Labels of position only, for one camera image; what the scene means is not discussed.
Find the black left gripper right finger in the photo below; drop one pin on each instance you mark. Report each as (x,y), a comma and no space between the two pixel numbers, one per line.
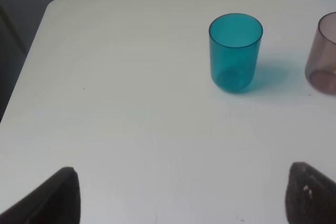
(310,195)

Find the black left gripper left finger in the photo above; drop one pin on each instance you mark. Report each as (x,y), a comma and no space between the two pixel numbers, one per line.
(57,200)

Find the pink translucent plastic cup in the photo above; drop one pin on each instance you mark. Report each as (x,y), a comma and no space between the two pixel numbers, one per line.
(320,66)

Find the teal translucent plastic cup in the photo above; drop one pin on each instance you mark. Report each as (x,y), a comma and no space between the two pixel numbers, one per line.
(234,42)

